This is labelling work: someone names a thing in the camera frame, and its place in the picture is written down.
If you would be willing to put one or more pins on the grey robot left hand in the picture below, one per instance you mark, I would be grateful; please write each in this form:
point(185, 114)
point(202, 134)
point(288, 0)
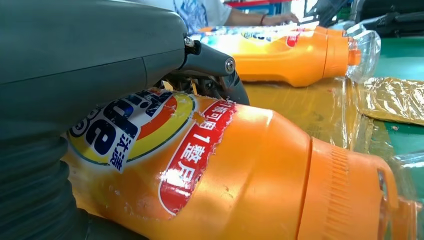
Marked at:
point(82, 56)

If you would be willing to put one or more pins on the person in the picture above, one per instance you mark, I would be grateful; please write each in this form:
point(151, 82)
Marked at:
point(198, 11)

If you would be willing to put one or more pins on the yellow taped cardboard board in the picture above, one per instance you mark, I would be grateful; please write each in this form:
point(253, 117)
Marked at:
point(314, 109)

